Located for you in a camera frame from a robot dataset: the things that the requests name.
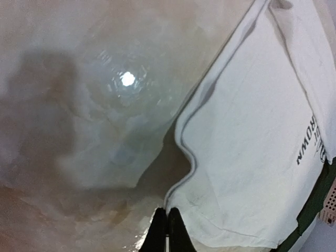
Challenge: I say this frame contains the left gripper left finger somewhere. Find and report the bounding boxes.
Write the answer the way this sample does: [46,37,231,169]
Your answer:
[141,208,167,252]

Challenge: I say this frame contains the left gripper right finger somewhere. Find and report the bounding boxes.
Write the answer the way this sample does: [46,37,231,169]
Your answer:
[168,207,196,252]

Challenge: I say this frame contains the white green raglan t-shirt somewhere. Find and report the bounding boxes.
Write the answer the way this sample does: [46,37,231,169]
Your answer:
[166,1,335,249]

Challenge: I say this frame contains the pink plastic laundry basket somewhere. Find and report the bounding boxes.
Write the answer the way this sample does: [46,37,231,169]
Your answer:
[319,181,336,226]

